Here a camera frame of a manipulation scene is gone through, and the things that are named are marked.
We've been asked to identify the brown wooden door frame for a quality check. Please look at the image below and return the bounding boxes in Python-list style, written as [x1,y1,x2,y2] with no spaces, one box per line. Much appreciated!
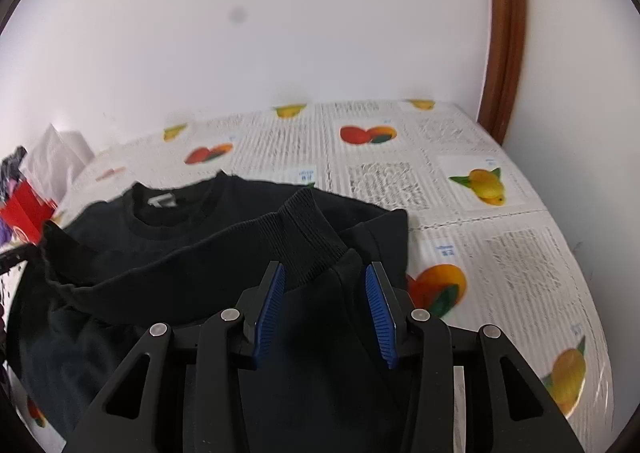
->
[476,0,532,144]

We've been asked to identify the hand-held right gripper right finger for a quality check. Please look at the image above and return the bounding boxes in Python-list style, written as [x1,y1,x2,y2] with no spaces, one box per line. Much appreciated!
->
[365,262,586,453]

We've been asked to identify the large red paper bag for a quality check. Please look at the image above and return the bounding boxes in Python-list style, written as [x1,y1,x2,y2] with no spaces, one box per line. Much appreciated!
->
[0,180,60,245]

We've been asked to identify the fruit print table cover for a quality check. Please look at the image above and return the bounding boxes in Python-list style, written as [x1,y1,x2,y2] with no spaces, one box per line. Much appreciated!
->
[25,99,617,440]

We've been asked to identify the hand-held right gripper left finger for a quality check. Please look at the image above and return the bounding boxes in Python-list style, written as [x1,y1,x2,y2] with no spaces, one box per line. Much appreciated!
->
[62,260,287,453]

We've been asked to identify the white plastic bag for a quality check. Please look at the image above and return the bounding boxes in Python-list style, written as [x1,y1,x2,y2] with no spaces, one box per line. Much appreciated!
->
[22,124,97,204]

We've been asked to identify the plaid cloth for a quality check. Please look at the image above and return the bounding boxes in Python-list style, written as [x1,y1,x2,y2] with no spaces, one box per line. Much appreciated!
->
[0,146,29,194]

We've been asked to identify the black sweatshirt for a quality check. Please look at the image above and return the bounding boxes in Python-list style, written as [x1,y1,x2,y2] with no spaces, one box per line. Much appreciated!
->
[7,171,419,453]

